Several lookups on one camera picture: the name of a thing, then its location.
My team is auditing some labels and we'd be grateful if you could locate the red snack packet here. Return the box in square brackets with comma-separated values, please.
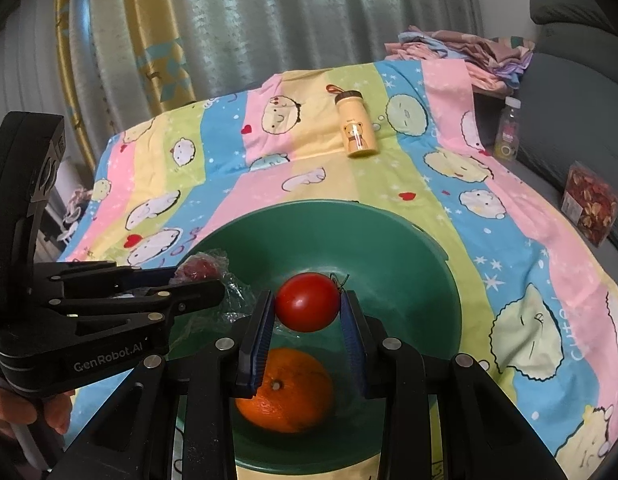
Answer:
[560, 161, 618, 247]

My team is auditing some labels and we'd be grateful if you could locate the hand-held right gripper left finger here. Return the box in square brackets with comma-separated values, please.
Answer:
[59, 290, 277, 480]

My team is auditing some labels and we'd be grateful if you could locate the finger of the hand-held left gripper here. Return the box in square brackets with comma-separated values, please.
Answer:
[35, 260, 179, 297]
[46, 279, 226, 346]

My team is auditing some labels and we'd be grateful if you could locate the orange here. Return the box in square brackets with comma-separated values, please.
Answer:
[235, 349, 335, 435]

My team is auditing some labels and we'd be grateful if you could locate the yellow patterned curtain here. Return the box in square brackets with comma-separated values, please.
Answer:
[54, 0, 197, 146]

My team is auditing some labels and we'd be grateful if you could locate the grey sofa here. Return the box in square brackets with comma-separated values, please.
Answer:
[476, 0, 618, 261]

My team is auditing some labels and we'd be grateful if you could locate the pale crumpled cloth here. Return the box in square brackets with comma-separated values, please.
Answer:
[63, 186, 92, 241]

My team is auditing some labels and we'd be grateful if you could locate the grey curtain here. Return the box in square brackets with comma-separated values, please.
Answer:
[71, 0, 485, 126]

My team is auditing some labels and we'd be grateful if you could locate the cartoon printed striped blanket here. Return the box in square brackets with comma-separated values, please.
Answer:
[56, 57, 618, 480]

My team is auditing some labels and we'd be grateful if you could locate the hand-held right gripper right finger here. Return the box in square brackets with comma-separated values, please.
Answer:
[339, 290, 555, 480]

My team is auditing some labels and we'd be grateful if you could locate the plastic-wrapped red fruit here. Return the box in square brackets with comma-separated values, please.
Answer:
[174, 249, 262, 326]

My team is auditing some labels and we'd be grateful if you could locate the red tomato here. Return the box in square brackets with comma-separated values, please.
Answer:
[275, 272, 341, 333]

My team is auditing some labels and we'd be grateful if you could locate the person's left hand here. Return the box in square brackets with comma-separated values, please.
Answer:
[0, 376, 72, 437]

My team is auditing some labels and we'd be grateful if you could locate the pile of folded clothes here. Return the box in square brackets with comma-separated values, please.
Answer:
[385, 25, 537, 98]

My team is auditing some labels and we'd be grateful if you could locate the clear plastic drink bottle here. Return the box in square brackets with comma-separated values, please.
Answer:
[493, 97, 522, 162]

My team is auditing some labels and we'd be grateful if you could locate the yellow bear print bottle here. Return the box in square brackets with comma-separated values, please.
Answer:
[326, 85, 380, 158]

